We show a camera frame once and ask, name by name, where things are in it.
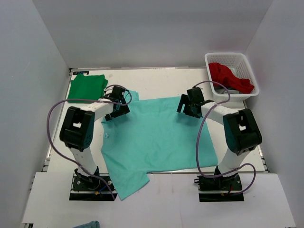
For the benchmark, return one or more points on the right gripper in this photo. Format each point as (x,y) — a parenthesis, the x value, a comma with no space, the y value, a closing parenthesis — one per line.
(185,100)

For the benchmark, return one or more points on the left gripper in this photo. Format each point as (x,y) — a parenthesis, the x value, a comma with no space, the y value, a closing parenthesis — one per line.
(124,109)

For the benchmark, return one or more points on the teal t-shirt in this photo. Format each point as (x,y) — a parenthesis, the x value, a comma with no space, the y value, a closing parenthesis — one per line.
(152,137)

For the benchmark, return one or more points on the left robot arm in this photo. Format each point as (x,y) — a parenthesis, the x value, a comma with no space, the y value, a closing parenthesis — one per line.
(77,131)

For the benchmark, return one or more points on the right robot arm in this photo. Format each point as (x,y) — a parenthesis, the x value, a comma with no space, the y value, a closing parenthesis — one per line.
(241,131)

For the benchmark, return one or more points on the grey garment in basket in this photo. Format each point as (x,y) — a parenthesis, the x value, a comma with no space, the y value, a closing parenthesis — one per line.
(229,90)

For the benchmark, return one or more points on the folded green t-shirt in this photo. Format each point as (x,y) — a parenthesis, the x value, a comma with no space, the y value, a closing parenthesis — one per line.
(87,87)

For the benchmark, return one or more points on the red t-shirt in basket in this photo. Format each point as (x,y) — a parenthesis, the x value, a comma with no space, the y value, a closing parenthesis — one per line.
(223,75)

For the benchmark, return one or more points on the blue label sticker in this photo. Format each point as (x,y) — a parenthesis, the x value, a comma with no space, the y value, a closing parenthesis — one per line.
(81,72)

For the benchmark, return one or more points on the dark teal cloth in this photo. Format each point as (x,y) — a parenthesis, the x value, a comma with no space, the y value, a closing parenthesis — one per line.
(92,224)

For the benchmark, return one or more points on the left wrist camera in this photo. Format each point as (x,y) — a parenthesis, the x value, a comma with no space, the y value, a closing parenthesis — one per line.
(108,91)

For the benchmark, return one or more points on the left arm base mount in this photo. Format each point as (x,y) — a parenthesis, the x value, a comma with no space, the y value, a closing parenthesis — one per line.
(98,191)

